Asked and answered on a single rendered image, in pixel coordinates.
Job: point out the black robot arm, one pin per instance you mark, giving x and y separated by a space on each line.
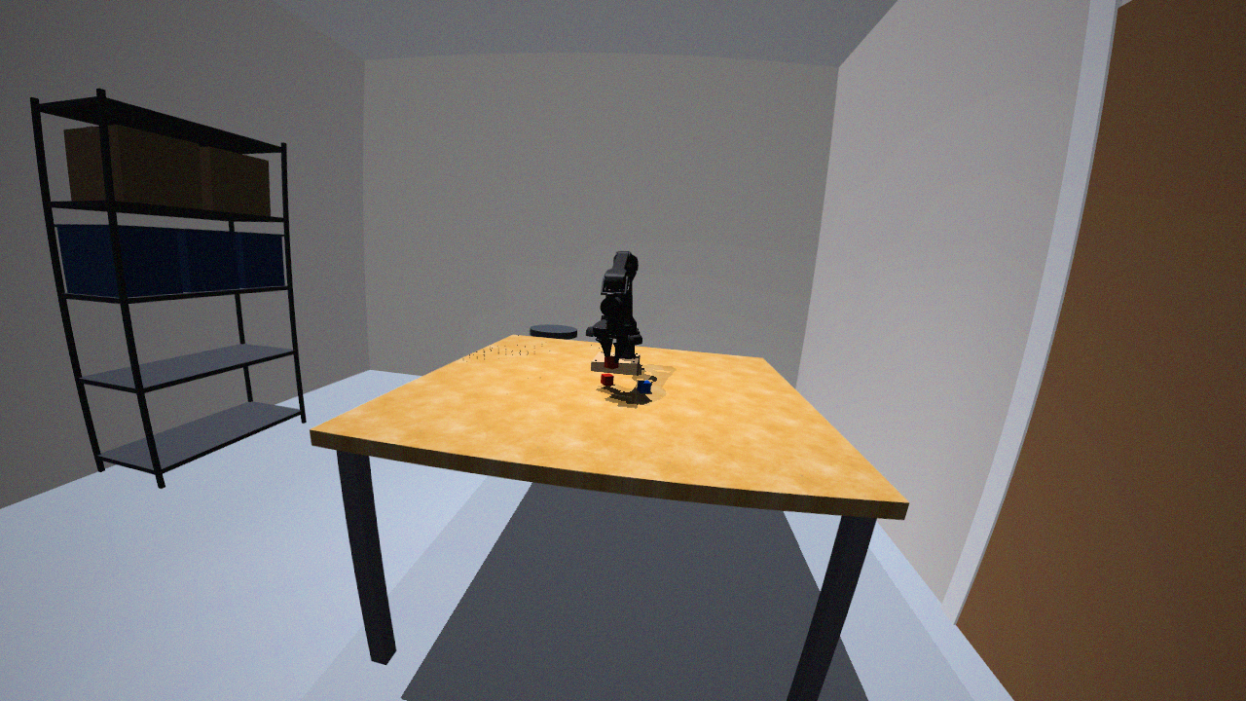
617 286

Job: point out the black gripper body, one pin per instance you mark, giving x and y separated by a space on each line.
630 339

